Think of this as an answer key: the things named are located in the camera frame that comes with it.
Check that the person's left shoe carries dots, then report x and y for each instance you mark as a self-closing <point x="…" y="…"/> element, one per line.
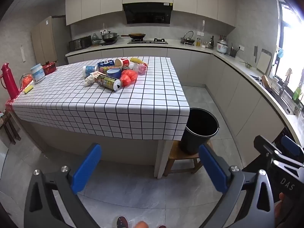
<point x="122" y="222"/>

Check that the metal faucet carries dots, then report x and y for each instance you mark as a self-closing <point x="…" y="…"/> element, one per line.
<point x="286" y="78"/>

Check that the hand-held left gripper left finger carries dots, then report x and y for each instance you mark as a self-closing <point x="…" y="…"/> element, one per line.
<point x="87" y="166"/>

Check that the yellow green scouring sponge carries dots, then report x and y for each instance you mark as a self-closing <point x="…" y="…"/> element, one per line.
<point x="28" y="89"/>

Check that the printed paper box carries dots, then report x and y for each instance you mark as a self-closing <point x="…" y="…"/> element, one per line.
<point x="95" y="74"/>

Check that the black range hood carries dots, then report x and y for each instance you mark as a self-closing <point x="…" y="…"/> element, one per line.
<point x="147" y="14"/>

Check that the window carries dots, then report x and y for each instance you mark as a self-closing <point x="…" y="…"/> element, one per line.
<point x="289" y="33"/>

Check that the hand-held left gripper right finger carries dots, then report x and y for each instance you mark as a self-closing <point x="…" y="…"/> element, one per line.
<point x="211" y="168"/>

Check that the dish rack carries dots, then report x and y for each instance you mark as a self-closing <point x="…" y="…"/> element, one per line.
<point x="264" y="80"/>

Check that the small printed tin can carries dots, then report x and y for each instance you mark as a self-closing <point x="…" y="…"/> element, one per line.
<point x="106" y="68"/>

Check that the white cutting board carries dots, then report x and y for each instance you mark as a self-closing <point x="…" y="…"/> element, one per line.
<point x="263" y="61"/>

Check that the kitchen sink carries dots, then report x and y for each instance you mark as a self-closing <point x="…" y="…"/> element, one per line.
<point x="282" y="99"/>

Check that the white paper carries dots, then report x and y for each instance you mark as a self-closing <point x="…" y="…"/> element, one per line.
<point x="89" y="80"/>

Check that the red cooking pot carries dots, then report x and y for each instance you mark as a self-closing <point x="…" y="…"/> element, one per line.
<point x="49" y="68"/>

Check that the hanging cleaver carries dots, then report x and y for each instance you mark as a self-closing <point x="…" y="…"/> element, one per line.
<point x="255" y="53"/>

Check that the person's right hand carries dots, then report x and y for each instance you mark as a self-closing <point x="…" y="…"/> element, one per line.
<point x="280" y="198"/>

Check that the metal kettle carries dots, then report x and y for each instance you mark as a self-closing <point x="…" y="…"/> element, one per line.
<point x="187" y="40"/>

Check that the white rice cooker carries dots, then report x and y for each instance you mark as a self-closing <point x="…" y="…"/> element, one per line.
<point x="222" y="47"/>

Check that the yellow oil bottle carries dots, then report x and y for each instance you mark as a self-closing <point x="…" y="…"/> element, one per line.
<point x="198" y="42"/>

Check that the dark glass bottle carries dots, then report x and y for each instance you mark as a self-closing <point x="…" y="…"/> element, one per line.
<point x="212" y="42"/>

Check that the white wall switch panel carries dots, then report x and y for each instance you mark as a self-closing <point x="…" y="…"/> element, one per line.
<point x="23" y="53"/>

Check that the black wok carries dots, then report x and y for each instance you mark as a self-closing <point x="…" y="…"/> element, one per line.
<point x="137" y="35"/>

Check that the white checkered tablecloth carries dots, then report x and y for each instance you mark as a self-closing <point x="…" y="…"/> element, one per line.
<point x="95" y="109"/>

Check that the red paper cup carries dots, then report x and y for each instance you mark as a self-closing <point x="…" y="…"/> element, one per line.
<point x="124" y="62"/>

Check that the black utensil holder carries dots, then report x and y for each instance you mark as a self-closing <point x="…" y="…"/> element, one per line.
<point x="233" y="52"/>

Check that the black gas stove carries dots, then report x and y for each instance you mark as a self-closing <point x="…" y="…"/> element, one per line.
<point x="147" y="42"/>

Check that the person's right shoe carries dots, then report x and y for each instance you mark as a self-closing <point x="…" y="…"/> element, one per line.
<point x="162" y="226"/>

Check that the green detergent bottle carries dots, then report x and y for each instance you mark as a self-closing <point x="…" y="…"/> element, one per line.
<point x="296" y="93"/>

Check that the grey pot with lid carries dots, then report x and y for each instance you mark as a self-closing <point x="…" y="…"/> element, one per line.
<point x="109" y="36"/>

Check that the dark wooden chair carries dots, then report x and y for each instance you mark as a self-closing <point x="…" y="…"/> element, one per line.
<point x="9" y="128"/>

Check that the white and blue canister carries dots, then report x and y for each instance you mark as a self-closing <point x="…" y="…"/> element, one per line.
<point x="38" y="73"/>

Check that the red thermos jug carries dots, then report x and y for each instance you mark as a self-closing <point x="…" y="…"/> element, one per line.
<point x="10" y="80"/>

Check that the small wooden stool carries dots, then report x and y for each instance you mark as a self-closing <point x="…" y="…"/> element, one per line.
<point x="180" y="156"/>

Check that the large printed tin can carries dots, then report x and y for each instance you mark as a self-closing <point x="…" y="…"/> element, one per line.
<point x="108" y="82"/>

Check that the white cup with blue label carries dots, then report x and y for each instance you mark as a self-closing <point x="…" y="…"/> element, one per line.
<point x="91" y="70"/>

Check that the black plastic bucket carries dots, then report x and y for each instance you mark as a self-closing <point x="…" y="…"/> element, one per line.
<point x="190" y="142"/>

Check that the person's shoe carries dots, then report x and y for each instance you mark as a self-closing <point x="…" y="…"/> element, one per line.
<point x="122" y="222"/>
<point x="162" y="226"/>

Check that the blue round tub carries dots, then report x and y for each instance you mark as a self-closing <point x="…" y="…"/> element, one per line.
<point x="114" y="73"/>

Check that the orange plastic bag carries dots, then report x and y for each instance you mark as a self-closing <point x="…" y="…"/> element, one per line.
<point x="128" y="78"/>

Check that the red snack packet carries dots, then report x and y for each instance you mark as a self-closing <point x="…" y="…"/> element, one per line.
<point x="26" y="81"/>

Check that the blue snack bag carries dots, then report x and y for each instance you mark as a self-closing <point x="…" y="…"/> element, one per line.
<point x="106" y="63"/>

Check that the beige refrigerator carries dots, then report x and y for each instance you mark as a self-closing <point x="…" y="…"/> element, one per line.
<point x="47" y="40"/>

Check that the chopstick holder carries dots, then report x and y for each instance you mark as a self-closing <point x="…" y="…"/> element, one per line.
<point x="222" y="37"/>

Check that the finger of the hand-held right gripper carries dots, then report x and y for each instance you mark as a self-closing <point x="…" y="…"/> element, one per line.
<point x="291" y="146"/>
<point x="262" y="143"/>

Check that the black microwave oven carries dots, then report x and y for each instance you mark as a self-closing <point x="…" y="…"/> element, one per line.
<point x="79" y="43"/>

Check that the pink plastic packet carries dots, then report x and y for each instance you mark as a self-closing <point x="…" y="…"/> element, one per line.
<point x="142" y="69"/>

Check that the blue hanging cloth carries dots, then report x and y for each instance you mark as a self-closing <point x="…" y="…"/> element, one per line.
<point x="280" y="52"/>

